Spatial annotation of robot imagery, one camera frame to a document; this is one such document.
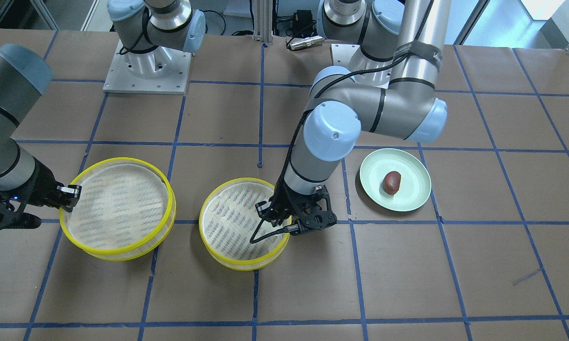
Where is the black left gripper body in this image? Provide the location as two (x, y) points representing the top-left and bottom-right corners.
(256, 184), (338, 236)

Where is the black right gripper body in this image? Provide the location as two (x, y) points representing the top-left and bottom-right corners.
(0, 161), (82, 230)

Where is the dark red bun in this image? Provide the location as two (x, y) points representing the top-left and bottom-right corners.
(382, 171), (402, 196)

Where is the yellow steamer layer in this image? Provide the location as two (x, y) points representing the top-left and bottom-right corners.
(199, 178), (290, 271)
(59, 157), (177, 261)

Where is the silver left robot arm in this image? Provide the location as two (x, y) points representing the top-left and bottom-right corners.
(250, 0), (451, 243)

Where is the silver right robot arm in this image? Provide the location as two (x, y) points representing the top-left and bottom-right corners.
(0, 0), (206, 230)

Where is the light green plate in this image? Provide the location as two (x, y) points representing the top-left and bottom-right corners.
(359, 148), (432, 212)

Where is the black power adapter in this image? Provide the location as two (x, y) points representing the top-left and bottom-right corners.
(292, 9), (313, 26)

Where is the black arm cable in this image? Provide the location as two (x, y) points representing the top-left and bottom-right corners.
(249, 0), (436, 244)

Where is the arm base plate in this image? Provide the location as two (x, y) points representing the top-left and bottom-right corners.
(330, 43), (393, 71)
(103, 41), (194, 95)

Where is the aluminium frame post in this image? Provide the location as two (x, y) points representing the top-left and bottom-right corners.
(250, 0), (275, 46)

